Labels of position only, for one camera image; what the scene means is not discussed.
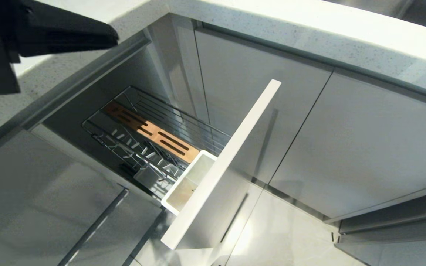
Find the white pull-out drawer front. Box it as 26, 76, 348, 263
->
160, 79, 282, 250

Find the wooden slotted knife holder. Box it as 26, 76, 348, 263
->
103, 101, 201, 164

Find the steel utensil cup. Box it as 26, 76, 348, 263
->
133, 164, 170, 190

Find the grey glossy cabinet door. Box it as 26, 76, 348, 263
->
268, 70, 426, 221
194, 29, 334, 186

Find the white plastic drip tray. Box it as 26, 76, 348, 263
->
161, 150, 218, 216

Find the steel sink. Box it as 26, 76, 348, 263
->
322, 0, 426, 33

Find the grey lower drawer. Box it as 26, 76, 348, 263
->
331, 188, 426, 266

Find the chrome wire dish rack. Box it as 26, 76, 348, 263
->
82, 86, 233, 202

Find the grey cabinet door with handle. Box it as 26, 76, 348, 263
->
0, 129, 163, 266

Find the long grey cabinet handle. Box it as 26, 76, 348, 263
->
57, 188, 129, 266

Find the dark drawer front handle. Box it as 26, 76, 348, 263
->
220, 192, 250, 243

